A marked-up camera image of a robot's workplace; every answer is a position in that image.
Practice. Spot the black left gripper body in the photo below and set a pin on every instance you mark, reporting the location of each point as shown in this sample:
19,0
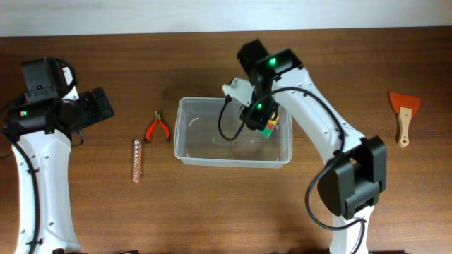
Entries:
92,111

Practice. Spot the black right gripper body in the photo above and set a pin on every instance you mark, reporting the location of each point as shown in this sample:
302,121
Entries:
262,106

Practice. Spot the colourful bit set case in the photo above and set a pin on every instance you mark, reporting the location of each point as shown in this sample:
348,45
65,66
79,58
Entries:
270,127

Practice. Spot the clear plastic container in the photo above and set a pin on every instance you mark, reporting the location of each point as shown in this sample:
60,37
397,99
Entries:
197,140

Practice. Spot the orange scraper wooden handle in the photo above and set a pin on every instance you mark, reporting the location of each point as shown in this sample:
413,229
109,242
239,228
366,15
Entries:
405,106

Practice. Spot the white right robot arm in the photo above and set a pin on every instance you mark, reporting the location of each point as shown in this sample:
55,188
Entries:
343,195

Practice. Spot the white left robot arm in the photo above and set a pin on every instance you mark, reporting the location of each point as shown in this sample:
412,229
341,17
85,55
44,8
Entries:
40,124

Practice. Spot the orange socket rail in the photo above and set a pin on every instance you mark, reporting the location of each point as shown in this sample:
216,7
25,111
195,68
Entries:
137,161

